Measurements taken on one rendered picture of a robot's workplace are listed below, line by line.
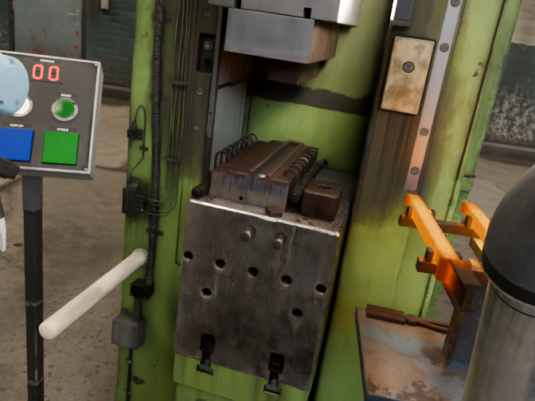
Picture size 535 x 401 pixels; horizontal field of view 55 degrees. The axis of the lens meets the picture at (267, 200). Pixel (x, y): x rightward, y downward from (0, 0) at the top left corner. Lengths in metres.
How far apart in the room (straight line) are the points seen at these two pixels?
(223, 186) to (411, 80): 0.52
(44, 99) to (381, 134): 0.81
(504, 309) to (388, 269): 0.99
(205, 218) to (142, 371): 0.74
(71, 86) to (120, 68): 6.24
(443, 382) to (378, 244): 0.47
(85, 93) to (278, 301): 0.69
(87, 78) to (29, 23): 6.72
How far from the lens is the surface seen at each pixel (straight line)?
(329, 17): 1.19
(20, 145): 1.31
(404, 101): 1.30
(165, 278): 1.64
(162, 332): 1.74
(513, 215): 0.41
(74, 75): 1.35
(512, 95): 7.64
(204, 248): 1.31
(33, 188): 1.46
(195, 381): 1.52
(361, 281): 1.46
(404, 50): 1.30
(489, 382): 0.54
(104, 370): 2.19
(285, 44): 1.21
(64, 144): 1.29
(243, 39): 1.23
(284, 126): 1.72
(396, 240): 1.41
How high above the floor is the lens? 1.36
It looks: 19 degrees down
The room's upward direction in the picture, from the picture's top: 8 degrees clockwise
